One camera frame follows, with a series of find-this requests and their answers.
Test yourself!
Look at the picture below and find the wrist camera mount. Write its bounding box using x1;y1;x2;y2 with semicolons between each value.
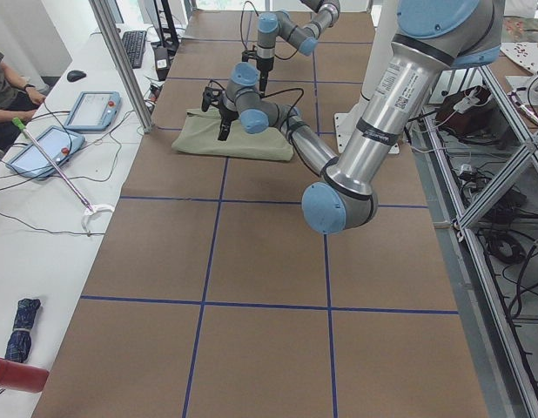
241;47;258;63
201;86;224;112

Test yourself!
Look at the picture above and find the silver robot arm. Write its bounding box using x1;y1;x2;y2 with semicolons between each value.
203;1;505;234
254;0;340;93

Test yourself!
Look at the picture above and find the olive green long-sleeve shirt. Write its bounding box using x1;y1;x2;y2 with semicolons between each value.
171;108;293;162

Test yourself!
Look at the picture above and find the metal reacher grabber tool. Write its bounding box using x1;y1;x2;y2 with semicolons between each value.
12;118;114;236

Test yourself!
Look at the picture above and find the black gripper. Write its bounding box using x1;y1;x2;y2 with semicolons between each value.
218;111;237;140
256;57;273;91

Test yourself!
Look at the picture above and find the black computer keyboard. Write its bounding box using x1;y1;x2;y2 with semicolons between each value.
122;30;147;69

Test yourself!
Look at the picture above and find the red bottle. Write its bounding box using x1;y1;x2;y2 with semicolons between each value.
0;358;50;393

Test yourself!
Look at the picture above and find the aluminium frame post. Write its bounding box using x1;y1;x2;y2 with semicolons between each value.
89;0;153;133

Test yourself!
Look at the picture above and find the black computer mouse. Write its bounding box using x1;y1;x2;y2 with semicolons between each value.
66;70;87;83

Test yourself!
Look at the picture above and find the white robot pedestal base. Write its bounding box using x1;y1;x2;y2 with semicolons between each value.
333;0;399;153

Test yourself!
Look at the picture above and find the near teach pendant tablet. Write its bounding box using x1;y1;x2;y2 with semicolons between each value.
6;126;85;179

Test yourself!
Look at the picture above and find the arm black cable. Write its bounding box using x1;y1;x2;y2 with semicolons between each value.
239;0;305;62
259;86;306;136

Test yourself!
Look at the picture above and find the teach pendant tablet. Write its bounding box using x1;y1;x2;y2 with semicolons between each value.
64;91;121;133
6;126;85;179

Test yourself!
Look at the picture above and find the seated person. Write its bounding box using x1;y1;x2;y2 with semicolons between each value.
0;51;46;152

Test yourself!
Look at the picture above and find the far teach pendant tablet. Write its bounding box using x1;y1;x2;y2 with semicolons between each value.
64;91;121;133

